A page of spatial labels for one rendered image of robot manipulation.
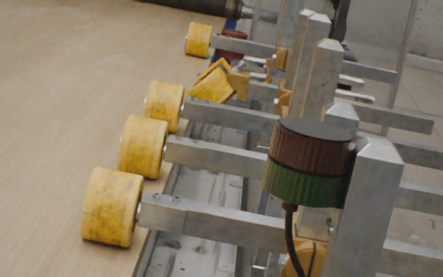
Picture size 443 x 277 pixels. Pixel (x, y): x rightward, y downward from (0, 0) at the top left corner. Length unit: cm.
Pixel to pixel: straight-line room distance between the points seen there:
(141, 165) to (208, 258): 57
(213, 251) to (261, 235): 80
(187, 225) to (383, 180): 37
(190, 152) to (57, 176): 18
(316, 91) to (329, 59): 4
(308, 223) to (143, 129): 35
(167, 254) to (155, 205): 75
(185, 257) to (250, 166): 54
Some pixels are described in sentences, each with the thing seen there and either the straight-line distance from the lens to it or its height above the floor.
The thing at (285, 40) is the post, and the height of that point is 99.
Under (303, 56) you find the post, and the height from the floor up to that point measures 108.
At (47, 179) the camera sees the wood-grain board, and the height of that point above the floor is 90.
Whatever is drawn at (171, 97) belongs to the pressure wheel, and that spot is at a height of 97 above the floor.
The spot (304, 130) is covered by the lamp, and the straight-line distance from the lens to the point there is 62.
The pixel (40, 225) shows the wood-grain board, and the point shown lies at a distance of 100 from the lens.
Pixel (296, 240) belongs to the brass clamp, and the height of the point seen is 97.
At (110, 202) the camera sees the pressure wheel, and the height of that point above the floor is 96.
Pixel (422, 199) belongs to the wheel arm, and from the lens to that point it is 122.
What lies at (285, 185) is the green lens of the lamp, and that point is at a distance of 62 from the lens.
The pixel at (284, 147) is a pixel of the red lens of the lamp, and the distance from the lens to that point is 61.
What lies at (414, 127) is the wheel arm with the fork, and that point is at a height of 94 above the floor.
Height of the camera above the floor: 128
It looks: 15 degrees down
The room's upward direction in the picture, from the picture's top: 11 degrees clockwise
